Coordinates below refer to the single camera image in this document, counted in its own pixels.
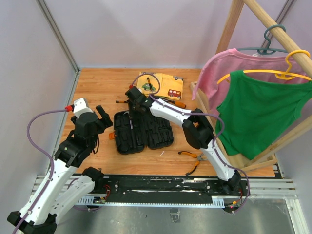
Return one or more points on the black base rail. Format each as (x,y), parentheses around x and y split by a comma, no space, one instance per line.
(171,191)

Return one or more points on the orange handled screwdriver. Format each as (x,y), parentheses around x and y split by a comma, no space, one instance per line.
(176,103)

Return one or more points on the claw hammer black grip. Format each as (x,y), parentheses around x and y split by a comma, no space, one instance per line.
(130,119)

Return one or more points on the small black precision screwdriver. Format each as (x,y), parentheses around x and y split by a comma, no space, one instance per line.
(121,102)

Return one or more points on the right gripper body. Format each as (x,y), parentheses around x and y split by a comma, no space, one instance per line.
(135,106)

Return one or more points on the green tank top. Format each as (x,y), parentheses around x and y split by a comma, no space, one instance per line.
(255,113)

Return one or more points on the black plastic tool case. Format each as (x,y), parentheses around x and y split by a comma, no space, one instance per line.
(149,131)

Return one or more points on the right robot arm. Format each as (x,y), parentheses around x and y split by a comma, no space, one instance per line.
(198,132)

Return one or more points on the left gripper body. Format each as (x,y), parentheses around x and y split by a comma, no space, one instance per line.
(103,123)

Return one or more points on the teal clothes hanger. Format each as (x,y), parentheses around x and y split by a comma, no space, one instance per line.
(266,49)

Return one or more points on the yellow car print cloth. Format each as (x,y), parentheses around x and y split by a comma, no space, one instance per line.
(166,86)

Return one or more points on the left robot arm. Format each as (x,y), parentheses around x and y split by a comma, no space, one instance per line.
(48,205)

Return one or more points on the small screwdriver on cloth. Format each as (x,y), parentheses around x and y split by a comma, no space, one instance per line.
(150,85)

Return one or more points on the yellow clothes hanger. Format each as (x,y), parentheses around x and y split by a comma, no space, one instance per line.
(280,69)

